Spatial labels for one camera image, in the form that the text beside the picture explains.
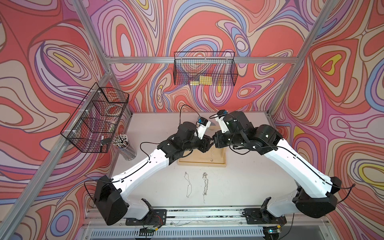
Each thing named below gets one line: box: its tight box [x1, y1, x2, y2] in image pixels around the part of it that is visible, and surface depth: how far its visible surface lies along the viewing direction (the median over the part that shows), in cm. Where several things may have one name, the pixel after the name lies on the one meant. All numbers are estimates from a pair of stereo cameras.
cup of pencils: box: [113, 134, 137, 161], surface depth 84 cm
